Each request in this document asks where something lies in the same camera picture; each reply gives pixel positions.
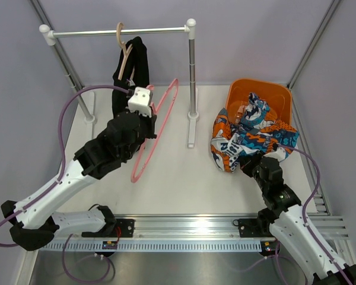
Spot colourful patterned shorts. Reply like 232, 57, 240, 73
210, 93, 299, 173

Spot pink plastic hanger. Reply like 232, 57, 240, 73
130, 78, 180, 183

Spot black shorts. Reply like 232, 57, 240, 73
112, 36, 150, 117

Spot beige wooden hanger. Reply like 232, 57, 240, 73
116, 22, 135, 86

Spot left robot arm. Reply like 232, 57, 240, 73
1, 111, 157, 251

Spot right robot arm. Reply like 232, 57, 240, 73
240, 152, 356, 284

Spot silver clothes rack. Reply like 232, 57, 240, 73
39, 18, 199, 148

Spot orange plastic basket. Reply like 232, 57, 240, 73
224, 78, 293, 128

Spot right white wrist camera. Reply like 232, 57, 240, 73
270, 147, 287, 162

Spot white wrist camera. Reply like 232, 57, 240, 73
270, 147, 287, 162
128, 87, 152, 118

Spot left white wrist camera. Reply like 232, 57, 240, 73
128, 87, 152, 118

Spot aluminium mounting rail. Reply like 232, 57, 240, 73
47, 214, 351, 242

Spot white slotted cable duct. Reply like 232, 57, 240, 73
41, 239, 263, 252

